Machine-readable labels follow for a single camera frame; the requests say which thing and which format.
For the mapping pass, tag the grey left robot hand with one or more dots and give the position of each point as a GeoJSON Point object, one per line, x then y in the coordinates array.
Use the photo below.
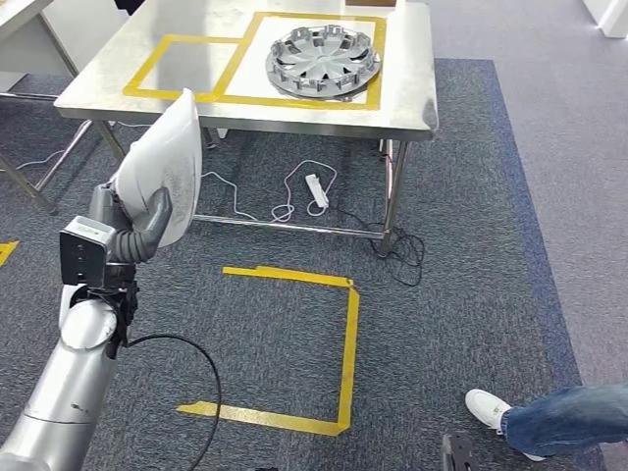
{"type": "Point", "coordinates": [159, 214]}

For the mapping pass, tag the white curved plastic part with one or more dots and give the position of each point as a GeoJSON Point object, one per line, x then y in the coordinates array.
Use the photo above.
{"type": "Point", "coordinates": [161, 156]}

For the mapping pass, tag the yellow floor tape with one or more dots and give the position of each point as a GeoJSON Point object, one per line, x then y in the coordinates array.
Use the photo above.
{"type": "Point", "coordinates": [7, 250]}
{"type": "Point", "coordinates": [348, 351]}

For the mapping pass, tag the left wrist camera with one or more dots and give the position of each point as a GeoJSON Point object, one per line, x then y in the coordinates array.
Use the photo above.
{"type": "Point", "coordinates": [83, 257]}

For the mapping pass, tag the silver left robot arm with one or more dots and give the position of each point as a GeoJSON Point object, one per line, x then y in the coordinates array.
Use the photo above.
{"type": "Point", "coordinates": [73, 390]}

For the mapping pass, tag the grey wheel hubcap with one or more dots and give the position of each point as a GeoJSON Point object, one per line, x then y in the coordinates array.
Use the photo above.
{"type": "Point", "coordinates": [324, 62]}

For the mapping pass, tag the stainless steel workbench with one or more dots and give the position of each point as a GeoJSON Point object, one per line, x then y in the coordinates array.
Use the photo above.
{"type": "Point", "coordinates": [417, 78]}

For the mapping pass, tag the stainless steel table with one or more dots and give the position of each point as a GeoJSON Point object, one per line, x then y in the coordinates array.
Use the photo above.
{"type": "Point", "coordinates": [14, 13]}

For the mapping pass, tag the white power strip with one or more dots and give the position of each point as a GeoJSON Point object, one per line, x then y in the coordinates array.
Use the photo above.
{"type": "Point", "coordinates": [317, 190]}

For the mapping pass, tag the yellow workbench tape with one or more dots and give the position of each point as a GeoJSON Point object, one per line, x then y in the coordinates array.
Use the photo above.
{"type": "Point", "coordinates": [377, 65]}

